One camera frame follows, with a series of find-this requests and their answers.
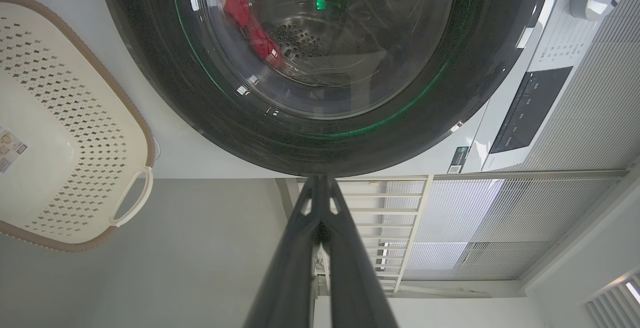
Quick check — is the cream perforated laundry basket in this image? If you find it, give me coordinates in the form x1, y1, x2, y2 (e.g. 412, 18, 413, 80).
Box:
0, 0, 157, 253

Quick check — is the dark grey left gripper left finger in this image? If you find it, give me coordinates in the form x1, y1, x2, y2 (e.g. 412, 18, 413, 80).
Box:
243, 176, 323, 328

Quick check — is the white louvered vent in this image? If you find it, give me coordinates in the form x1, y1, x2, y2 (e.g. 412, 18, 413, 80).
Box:
585, 272, 640, 328

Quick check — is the white metal railing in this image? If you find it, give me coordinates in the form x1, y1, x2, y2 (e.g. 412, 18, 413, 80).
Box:
275, 171, 631, 296

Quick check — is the dark washing machine door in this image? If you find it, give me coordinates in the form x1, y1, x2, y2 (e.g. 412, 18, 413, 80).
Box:
96, 0, 555, 178

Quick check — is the white front-load washing machine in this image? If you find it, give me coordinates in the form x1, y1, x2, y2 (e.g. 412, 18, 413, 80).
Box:
0, 0, 631, 179

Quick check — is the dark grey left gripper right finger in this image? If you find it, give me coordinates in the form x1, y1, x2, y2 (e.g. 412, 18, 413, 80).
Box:
320, 176, 401, 328

